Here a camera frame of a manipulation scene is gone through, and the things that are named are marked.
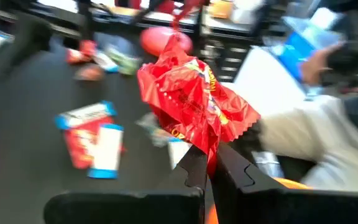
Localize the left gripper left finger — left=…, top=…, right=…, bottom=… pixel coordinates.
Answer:
left=44, top=146, right=208, bottom=224

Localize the small blue candy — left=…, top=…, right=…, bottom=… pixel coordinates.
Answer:
left=91, top=49, right=120, bottom=74

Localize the red Skittles bag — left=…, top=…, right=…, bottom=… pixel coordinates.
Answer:
left=137, top=34, right=262, bottom=178

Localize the clear candy wrapper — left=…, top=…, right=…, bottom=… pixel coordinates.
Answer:
left=74, top=63, right=106, bottom=82

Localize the person's hand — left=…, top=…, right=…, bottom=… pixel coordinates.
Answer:
left=300, top=42, right=344, bottom=86

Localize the red Skittles candy pack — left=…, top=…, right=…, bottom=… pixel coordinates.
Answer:
left=63, top=117, right=127, bottom=170

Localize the white blue Hershey's bar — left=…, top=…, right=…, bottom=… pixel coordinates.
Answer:
left=53, top=100, right=118, bottom=131
left=87, top=123, right=125, bottom=180

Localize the green candy pack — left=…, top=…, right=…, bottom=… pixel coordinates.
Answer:
left=106, top=46, right=142, bottom=76

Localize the person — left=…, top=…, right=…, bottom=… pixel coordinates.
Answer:
left=233, top=46, right=358, bottom=194

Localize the blue white package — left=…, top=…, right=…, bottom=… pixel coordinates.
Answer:
left=272, top=7, right=347, bottom=82

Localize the orange pumpkin bucket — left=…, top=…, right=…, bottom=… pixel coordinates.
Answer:
left=205, top=176, right=312, bottom=224

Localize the orange box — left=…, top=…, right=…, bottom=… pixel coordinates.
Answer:
left=209, top=0, right=234, bottom=19

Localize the black drawer cart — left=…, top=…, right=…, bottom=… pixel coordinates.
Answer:
left=197, top=0, right=279, bottom=83

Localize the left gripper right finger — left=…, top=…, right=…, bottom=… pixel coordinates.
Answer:
left=211, top=142, right=358, bottom=224

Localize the pink plastic bucket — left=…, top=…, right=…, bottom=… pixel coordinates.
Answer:
left=139, top=26, right=195, bottom=57

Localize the red candy bag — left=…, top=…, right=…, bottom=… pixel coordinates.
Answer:
left=65, top=39, right=98, bottom=65

